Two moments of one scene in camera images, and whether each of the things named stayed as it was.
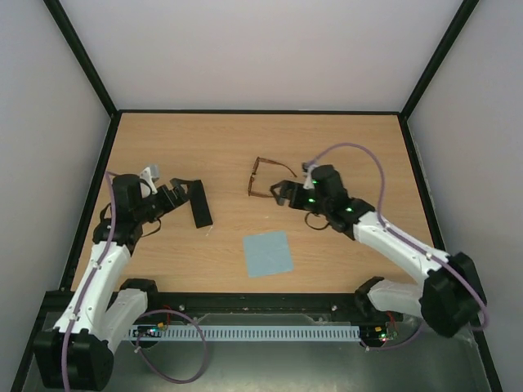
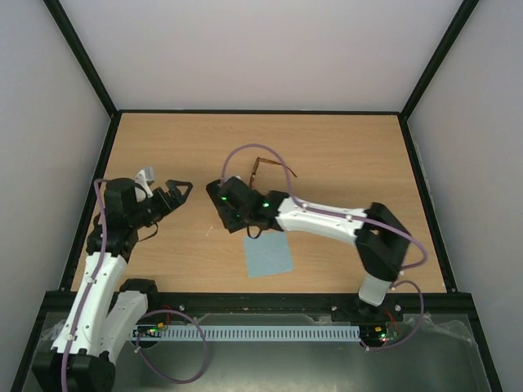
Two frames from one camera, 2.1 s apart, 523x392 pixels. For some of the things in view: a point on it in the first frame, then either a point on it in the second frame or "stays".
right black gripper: [291, 194] to [222, 207]
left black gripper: [170, 198] stays
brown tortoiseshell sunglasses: [251, 180] stays
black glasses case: [199, 205] to [230, 216]
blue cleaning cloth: [267, 253] stays
